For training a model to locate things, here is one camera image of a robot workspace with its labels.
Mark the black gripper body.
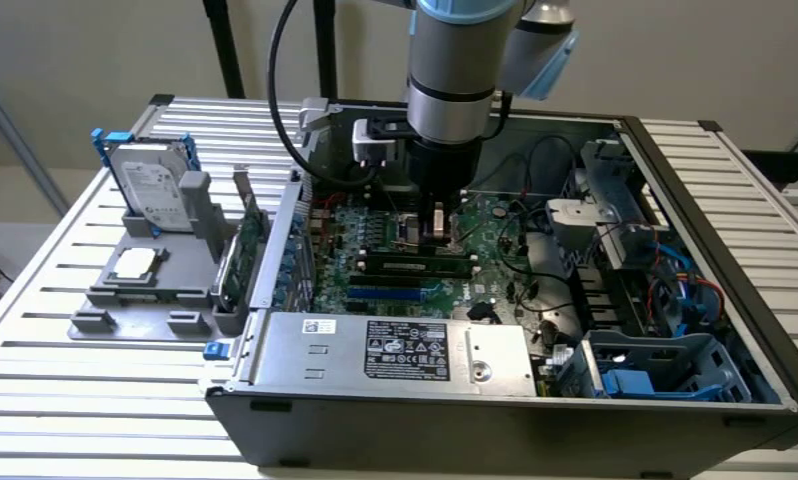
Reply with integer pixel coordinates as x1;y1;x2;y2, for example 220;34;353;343
407;137;484;202

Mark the black RAM stick white label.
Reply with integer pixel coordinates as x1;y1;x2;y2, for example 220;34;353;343
367;260;473;277

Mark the black expansion slot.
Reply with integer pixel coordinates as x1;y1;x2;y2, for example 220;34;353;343
349;273;441;290

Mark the long blue expansion slot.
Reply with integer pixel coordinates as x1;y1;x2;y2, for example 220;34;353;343
345;285;423;302

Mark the CPU socket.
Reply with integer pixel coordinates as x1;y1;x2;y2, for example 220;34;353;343
389;211;433;247

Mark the green motherboard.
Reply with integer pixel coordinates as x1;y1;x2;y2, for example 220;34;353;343
301;192;541;322

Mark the grey case latch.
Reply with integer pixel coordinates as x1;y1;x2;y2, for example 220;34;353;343
297;97;347;134

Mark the metal disk bay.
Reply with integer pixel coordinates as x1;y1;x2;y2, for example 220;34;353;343
573;138;675;267

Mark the green graphics card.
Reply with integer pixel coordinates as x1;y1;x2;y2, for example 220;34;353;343
212;166;271;312

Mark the black stand pole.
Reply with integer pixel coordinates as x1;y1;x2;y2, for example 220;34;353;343
201;0;248;99
311;0;341;101

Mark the silver power supply unit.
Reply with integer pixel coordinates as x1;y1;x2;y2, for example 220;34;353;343
251;312;541;399

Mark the open black PC case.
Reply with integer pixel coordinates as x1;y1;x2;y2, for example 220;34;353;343
201;97;798;469

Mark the blue plastic drive cage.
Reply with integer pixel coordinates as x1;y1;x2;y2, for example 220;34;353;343
573;328;755;402

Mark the silver hard disk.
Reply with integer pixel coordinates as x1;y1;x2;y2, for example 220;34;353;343
109;144;197;234

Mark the silver CPU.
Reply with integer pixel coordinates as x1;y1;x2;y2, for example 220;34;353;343
113;247;161;277

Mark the grey parts rack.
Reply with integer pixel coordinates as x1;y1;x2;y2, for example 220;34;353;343
68;171;251;346

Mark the blue disk caddy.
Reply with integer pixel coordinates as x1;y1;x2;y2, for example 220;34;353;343
89;128;204;222

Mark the black box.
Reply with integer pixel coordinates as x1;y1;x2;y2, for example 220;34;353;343
738;148;798;189

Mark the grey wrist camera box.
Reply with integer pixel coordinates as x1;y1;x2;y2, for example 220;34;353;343
349;118;411;167

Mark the black wire loop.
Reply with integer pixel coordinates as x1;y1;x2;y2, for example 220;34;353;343
496;136;577;242

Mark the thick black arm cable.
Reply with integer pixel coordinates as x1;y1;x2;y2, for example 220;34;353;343
267;0;381;184

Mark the blue wire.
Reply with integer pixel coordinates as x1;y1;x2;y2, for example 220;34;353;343
643;238;699;282

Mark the red wire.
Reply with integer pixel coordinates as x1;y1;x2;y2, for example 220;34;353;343
690;278;728;322

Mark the aluminium frame post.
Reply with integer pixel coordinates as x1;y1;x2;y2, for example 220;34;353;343
0;62;70;219

